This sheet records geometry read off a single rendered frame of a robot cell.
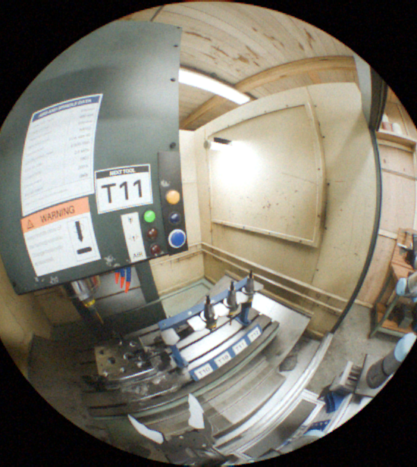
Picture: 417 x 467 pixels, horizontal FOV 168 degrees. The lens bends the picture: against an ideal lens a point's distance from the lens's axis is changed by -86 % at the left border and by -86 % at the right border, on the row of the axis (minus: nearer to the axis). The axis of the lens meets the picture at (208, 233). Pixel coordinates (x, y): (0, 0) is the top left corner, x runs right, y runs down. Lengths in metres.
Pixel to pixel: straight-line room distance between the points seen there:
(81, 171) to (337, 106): 1.01
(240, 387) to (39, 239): 0.97
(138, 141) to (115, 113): 0.08
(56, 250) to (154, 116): 0.30
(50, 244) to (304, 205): 0.95
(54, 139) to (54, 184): 0.08
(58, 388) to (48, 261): 1.16
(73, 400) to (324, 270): 1.77
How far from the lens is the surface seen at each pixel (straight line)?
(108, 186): 0.26
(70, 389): 1.34
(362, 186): 0.82
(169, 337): 0.53
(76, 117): 0.32
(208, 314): 0.53
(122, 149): 0.27
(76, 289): 0.47
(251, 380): 0.96
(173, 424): 0.94
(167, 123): 0.31
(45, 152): 0.31
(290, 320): 1.12
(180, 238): 0.28
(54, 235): 0.29
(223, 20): 1.78
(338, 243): 0.86
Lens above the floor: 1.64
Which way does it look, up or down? 17 degrees down
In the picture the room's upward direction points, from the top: 4 degrees counter-clockwise
